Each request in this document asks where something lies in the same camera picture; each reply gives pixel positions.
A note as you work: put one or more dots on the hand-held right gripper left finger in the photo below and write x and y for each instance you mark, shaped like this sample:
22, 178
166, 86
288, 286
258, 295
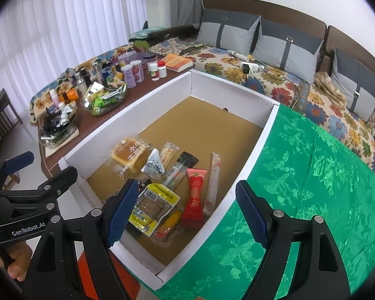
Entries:
122, 215

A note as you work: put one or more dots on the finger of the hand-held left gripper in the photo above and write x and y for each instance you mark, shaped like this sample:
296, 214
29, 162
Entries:
18, 159
59, 178

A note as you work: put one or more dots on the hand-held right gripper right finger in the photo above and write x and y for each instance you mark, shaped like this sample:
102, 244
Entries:
253, 215

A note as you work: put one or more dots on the dark brown chocolate bar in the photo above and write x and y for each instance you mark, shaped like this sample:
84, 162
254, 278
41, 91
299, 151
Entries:
143, 187

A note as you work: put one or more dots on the yellow label snack packet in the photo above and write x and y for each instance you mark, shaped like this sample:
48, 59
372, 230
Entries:
156, 206

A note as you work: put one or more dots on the small orange bun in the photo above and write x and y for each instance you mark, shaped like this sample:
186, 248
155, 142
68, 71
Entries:
168, 228

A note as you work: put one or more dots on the long pale stick packet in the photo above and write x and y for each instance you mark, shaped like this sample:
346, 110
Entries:
214, 181

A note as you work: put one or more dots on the packaged yellow cake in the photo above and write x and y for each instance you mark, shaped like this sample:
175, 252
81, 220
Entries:
129, 156

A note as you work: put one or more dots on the red snack packet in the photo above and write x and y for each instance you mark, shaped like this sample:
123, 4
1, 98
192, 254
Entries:
195, 197

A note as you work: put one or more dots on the white and blue snack bag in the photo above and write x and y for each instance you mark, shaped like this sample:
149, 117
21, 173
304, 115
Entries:
154, 164

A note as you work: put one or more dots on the cream wafer packet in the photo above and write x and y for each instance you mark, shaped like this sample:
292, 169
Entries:
169, 153

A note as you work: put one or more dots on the black top snack packet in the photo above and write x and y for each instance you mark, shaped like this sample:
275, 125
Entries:
186, 161

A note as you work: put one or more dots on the white cardboard box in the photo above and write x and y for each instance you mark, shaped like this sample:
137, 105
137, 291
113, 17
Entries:
206, 112

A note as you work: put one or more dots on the person's left hand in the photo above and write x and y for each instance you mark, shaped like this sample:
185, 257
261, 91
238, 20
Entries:
20, 262

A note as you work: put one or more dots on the glass bowl with dark items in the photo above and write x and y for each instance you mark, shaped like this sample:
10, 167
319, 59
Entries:
57, 131

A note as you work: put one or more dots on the wooden chair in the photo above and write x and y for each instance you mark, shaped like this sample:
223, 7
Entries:
3, 112

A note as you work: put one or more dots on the green patterned tablecloth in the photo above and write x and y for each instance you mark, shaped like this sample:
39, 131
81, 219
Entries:
300, 178

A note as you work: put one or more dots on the glass bowl with green packets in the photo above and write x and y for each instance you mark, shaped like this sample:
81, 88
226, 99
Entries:
104, 100

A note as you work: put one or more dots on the cluster of cosmetic bottles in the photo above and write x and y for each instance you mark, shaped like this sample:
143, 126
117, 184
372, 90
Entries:
78, 81

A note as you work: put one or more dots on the brown side table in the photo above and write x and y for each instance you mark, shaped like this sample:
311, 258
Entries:
137, 97

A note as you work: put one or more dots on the blue cup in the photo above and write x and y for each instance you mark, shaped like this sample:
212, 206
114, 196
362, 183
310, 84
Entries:
107, 75

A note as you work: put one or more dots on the floral sofa cover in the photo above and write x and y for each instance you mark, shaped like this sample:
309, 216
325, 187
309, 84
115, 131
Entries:
331, 112

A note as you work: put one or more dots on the clear plastic jar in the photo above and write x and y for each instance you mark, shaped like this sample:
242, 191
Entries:
129, 58

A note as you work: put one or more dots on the white pill bottle red cap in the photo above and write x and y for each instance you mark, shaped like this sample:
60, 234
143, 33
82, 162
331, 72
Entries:
162, 69
153, 71

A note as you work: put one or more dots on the white sheer curtain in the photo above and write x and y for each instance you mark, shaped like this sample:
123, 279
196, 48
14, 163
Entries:
65, 22

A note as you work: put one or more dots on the black charger plug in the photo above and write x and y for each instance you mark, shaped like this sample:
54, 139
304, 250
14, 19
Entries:
246, 68

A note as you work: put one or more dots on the white power strip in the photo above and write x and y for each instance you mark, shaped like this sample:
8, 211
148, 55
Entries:
253, 67

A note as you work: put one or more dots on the folded beige cloth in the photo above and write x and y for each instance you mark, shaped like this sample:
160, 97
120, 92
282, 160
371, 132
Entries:
329, 89

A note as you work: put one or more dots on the dark lidded jar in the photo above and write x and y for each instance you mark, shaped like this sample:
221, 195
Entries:
150, 60

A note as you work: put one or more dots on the green folded cloth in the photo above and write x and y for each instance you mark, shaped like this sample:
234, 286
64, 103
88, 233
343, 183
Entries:
139, 39

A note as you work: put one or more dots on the white handheld device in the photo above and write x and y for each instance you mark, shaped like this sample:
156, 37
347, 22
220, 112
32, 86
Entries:
237, 55

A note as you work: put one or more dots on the orange open book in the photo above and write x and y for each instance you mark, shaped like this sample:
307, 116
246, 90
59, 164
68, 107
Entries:
176, 62

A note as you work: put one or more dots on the brown sofa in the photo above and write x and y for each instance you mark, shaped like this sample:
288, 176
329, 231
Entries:
268, 9

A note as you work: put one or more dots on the grey curtain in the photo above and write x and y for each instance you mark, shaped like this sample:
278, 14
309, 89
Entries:
189, 0

